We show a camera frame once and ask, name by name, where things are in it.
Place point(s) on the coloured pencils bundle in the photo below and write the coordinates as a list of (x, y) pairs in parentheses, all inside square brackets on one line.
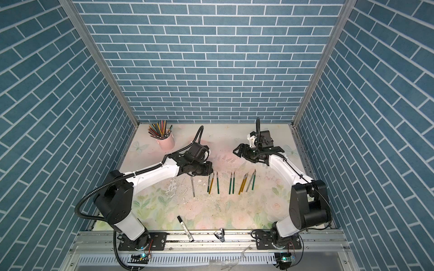
[(160, 130)]

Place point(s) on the silver carving knife capped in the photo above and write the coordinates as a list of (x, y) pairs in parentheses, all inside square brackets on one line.
[(249, 183)]

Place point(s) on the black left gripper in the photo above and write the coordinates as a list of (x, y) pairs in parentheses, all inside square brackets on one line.
[(207, 171)]

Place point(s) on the aluminium corner frame post right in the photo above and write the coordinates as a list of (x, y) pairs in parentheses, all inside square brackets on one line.
[(328, 49)]

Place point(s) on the black binder clip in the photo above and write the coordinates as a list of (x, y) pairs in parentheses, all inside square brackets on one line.
[(220, 234)]

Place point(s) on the aluminium corner frame post left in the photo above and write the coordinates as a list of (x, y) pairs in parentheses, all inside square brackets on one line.
[(77, 21)]

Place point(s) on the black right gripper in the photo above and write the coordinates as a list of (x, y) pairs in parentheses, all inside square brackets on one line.
[(242, 147)]

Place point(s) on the aluminium corner frame post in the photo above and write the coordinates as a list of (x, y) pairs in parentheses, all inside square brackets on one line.
[(328, 49), (77, 21)]

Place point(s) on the pink metal pencil cup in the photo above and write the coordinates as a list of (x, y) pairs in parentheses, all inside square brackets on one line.
[(167, 144)]

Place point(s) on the green carving knife capped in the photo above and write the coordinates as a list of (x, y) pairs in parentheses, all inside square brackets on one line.
[(230, 184)]

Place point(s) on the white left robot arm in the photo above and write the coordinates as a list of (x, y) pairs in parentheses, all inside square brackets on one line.
[(115, 201)]

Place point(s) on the gold carving knife long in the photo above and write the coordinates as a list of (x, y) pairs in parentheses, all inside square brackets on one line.
[(211, 183)]

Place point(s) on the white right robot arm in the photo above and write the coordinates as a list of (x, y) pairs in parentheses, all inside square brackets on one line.
[(309, 204)]

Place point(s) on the black marker pen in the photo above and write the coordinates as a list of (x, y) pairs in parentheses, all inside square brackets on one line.
[(186, 230)]

